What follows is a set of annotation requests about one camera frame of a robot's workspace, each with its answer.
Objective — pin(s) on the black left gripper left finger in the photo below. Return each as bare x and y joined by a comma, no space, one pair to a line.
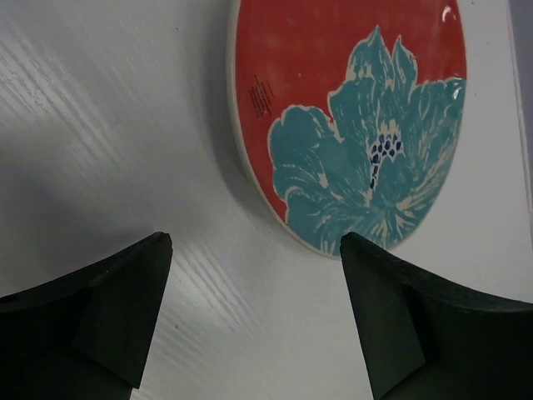
87,334

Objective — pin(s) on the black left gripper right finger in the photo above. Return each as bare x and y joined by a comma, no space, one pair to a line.
425,337

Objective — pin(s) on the red and blue floral plate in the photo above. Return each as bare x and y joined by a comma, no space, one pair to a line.
347,114

